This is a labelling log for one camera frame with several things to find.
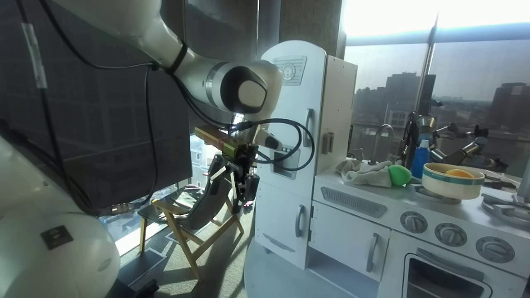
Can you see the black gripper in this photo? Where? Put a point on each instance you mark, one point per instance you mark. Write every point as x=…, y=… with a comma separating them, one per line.
x=246, y=170

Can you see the green plush toy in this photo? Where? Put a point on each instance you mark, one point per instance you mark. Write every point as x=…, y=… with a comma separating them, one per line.
x=400, y=175

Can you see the blue bottle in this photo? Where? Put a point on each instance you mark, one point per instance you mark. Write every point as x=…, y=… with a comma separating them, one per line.
x=421, y=157

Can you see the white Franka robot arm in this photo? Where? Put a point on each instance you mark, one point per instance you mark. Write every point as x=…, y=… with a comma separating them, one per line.
x=55, y=248

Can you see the white toy kitchen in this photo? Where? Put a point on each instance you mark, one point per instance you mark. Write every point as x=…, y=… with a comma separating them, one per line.
x=287, y=208

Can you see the silver toy faucet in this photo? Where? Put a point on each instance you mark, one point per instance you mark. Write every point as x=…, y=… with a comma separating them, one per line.
x=383, y=134

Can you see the cream pot with teal rim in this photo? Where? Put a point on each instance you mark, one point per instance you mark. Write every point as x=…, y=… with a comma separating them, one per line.
x=453, y=185

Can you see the yellow toy in pot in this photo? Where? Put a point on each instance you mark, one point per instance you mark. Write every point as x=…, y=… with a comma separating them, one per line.
x=461, y=172

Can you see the wooden folding chair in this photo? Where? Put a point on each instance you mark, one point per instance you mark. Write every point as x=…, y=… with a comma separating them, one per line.
x=199, y=215

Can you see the white crumpled cloth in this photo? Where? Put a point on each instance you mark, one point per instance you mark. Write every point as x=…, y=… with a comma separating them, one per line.
x=365, y=172

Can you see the dark roller blind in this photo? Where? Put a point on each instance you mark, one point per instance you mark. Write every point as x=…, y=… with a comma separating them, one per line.
x=100, y=142

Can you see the grey stove knob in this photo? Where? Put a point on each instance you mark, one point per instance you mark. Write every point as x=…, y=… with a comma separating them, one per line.
x=451, y=233
x=415, y=221
x=496, y=248

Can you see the dark background equipment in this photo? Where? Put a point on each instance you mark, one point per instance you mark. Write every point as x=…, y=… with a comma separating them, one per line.
x=469, y=145

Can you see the silver metal utensil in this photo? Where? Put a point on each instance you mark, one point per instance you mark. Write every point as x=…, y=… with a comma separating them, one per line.
x=506, y=207

